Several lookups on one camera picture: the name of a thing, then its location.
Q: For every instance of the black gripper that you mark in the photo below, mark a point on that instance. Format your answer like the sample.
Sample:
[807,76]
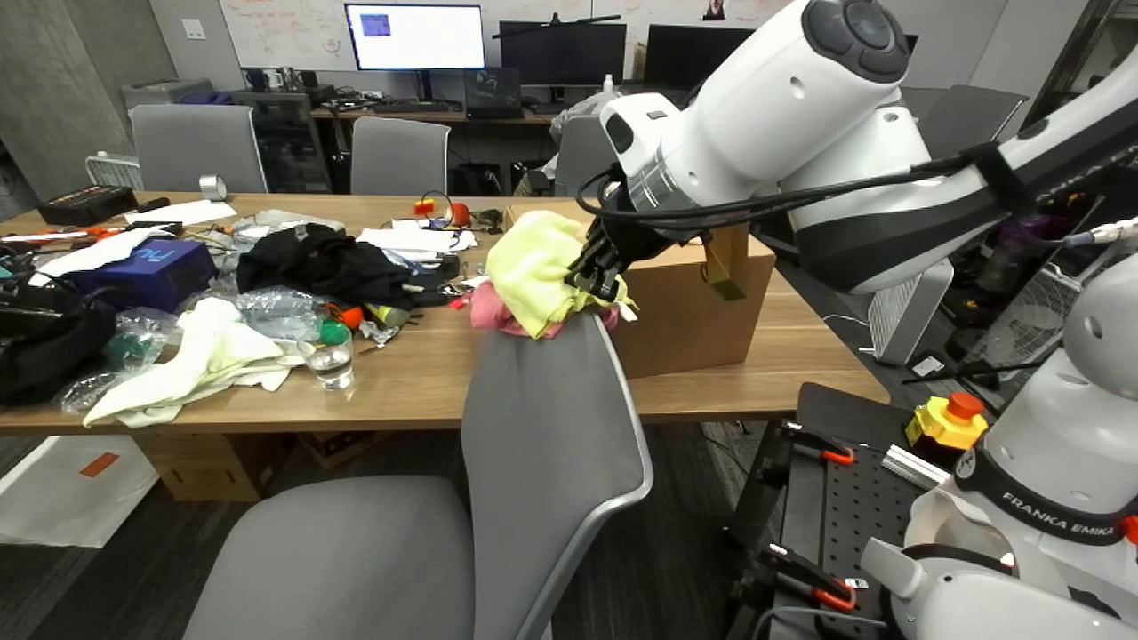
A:
[627,235]

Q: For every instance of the yellow shirt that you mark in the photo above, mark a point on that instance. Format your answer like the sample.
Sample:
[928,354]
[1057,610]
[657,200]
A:
[535,273]

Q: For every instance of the pink shirt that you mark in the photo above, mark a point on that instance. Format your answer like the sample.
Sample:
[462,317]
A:
[490,312]

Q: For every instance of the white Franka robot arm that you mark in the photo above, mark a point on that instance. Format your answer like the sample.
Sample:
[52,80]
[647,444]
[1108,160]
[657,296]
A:
[769,107]

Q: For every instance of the brown cardboard box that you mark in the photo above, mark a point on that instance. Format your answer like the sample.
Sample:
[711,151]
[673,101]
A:
[687,325]

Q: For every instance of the grey mesh-back office chair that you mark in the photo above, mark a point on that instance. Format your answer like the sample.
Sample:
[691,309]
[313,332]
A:
[356,555]

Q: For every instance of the blue box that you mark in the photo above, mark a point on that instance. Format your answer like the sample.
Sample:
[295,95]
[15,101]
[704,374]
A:
[155,273]

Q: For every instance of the small cardboard box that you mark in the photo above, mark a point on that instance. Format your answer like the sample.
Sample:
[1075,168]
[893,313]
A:
[197,463]

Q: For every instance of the black green small gadget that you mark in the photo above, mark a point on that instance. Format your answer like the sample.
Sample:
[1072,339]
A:
[490,221]

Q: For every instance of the red yellow block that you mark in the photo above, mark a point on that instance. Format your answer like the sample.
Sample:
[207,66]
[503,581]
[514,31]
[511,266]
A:
[424,209]

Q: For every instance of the small computer monitor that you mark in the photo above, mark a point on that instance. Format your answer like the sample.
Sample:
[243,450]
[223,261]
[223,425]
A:
[562,51]

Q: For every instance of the wide black computer monitor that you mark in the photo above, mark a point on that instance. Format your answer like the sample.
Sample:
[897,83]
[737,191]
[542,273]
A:
[682,55]

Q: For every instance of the clear plastic bottle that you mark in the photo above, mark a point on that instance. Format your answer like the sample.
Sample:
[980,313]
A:
[337,357]

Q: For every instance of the black clothing pile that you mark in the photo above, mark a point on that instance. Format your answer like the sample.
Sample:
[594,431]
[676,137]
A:
[322,266]

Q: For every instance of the monitor showing white screen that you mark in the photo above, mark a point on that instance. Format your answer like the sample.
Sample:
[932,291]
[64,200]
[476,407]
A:
[412,37]

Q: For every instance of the white space heater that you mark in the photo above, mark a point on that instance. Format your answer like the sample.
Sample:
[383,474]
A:
[909,325]

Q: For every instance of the clear plastic bag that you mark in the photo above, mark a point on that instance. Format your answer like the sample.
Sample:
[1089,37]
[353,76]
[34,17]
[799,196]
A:
[277,313]
[142,342]

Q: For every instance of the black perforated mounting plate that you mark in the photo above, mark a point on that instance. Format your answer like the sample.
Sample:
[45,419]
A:
[829,511]

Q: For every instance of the yellow red emergency stop button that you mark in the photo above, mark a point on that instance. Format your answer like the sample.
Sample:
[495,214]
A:
[946,421]

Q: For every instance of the cream white cloth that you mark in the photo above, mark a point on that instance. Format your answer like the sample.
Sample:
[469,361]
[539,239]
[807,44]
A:
[200,357]

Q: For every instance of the white book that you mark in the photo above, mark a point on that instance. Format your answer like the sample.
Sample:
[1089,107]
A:
[178,214]

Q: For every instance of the white flat sheet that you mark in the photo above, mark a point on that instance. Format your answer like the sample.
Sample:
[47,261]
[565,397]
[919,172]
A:
[100,249]

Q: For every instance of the black flat case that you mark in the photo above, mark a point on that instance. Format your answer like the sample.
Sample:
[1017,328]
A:
[86,204]

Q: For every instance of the black bag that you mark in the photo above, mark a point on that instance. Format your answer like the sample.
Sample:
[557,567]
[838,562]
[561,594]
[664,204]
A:
[47,342]

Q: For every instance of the white bag orange label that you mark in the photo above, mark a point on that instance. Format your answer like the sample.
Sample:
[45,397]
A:
[73,492]

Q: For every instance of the white wall whiteboard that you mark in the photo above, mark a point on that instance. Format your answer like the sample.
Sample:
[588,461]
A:
[284,31]

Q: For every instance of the white light switch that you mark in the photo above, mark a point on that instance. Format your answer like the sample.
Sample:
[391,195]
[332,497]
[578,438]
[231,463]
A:
[193,31]

